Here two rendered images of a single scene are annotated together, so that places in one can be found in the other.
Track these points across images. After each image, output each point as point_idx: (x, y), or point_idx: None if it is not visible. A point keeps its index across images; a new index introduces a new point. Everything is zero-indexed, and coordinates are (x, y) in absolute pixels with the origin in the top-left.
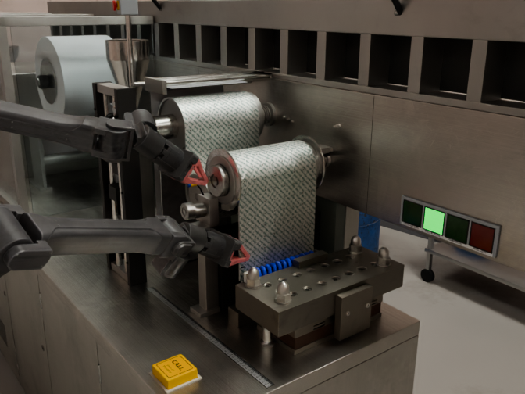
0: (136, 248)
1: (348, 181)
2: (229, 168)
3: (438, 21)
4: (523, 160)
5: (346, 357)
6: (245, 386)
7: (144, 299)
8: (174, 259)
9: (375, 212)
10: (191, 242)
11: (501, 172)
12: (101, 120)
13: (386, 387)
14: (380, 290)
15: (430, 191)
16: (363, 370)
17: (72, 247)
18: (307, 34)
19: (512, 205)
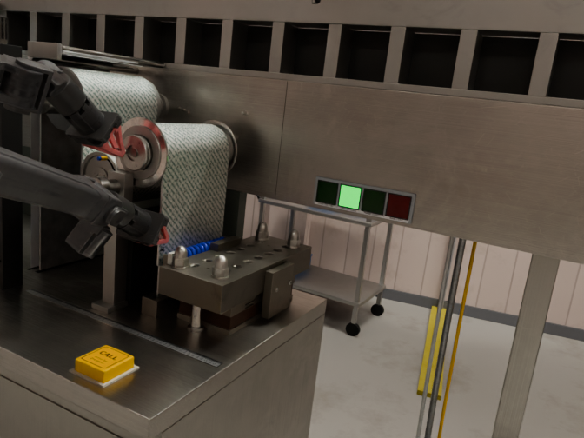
0: (70, 207)
1: (255, 169)
2: (152, 137)
3: (357, 9)
4: (438, 132)
5: (279, 333)
6: (193, 368)
7: (27, 301)
8: (99, 232)
9: (285, 195)
10: (124, 209)
11: (417, 145)
12: (7, 57)
13: (301, 366)
14: (295, 270)
15: (345, 169)
16: (288, 348)
17: (9, 184)
18: (202, 28)
19: (427, 175)
